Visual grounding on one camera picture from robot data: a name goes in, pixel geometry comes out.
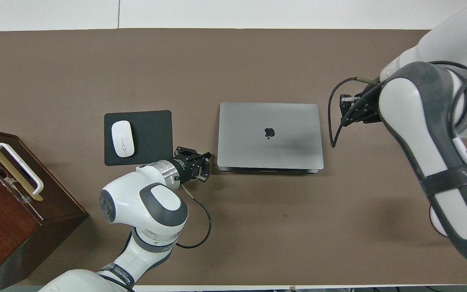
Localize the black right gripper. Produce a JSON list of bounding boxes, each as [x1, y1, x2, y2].
[[339, 86, 382, 127]]

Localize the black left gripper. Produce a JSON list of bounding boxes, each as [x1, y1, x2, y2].
[[172, 146, 213, 184]]

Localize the grey aluminium laptop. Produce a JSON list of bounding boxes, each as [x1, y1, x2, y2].
[[217, 102, 324, 176]]

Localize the black mouse pad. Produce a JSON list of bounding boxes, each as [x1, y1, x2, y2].
[[104, 110, 174, 166]]

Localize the white computer mouse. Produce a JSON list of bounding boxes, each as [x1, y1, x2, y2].
[[111, 120, 135, 158]]

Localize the brown table mat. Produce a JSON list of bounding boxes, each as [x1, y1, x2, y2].
[[0, 28, 467, 286]]

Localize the dark brown wooden box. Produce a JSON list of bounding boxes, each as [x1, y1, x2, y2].
[[0, 127, 89, 292]]

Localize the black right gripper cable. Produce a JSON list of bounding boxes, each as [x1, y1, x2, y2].
[[328, 61, 467, 148]]

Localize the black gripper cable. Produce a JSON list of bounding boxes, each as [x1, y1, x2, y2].
[[328, 61, 467, 148], [176, 185, 213, 249]]

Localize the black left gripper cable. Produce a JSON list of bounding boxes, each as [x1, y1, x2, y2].
[[176, 185, 213, 249]]

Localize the white box handle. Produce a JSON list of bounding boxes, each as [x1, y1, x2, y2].
[[0, 142, 44, 196]]

